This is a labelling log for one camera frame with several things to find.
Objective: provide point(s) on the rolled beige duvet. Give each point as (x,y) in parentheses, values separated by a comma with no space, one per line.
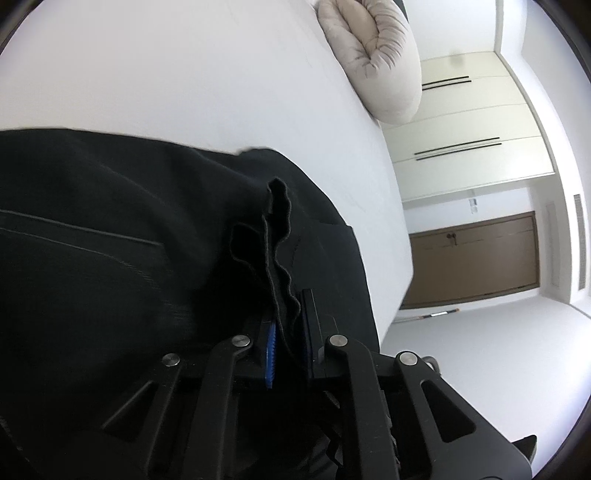
(374,43)

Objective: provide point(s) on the black denim pants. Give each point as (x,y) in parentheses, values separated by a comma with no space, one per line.
(124,262)

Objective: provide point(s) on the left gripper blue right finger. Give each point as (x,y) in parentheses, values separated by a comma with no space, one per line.
(324,346)

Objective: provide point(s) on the cream wardrobe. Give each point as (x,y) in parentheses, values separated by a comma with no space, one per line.
(474,129)

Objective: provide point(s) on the brown wooden door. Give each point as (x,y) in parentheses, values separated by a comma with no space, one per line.
(474,262)

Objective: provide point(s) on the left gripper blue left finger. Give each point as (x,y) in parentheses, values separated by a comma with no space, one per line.
(266,353)

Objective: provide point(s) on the white bed mattress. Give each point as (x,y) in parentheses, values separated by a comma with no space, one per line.
(217,75)

